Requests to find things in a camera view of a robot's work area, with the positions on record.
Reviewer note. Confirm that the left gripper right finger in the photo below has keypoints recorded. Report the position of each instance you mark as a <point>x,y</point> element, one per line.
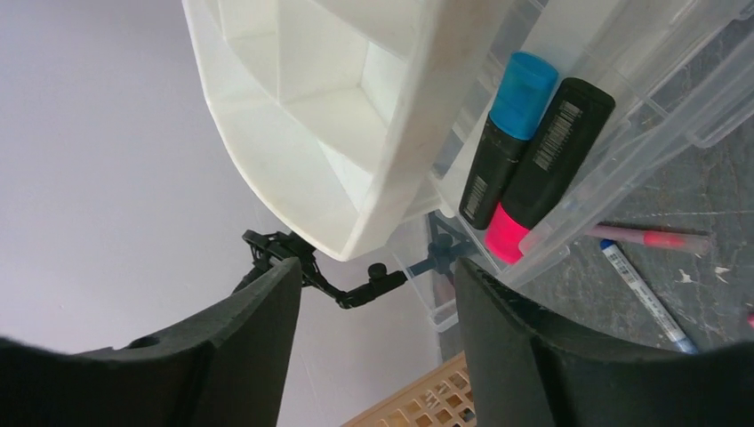
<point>529,366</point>

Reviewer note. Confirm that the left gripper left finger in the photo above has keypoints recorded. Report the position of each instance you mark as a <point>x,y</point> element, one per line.
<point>223,366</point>

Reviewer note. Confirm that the peach plastic file organizer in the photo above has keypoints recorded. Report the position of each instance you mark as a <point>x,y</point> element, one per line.
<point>442,397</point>

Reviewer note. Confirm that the white plastic drawer unit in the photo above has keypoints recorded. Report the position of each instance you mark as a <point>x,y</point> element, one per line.
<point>349,118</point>

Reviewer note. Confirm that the blue highlighter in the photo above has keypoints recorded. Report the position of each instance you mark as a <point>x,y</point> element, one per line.
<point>518,105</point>

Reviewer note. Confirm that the black microphone on tripod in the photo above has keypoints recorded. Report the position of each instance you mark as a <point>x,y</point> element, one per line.
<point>269,250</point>

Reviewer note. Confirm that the clear barrel pen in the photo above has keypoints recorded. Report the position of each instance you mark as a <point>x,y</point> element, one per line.
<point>647,297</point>

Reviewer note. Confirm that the pink thin pen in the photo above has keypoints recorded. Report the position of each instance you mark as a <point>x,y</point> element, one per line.
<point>682,242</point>

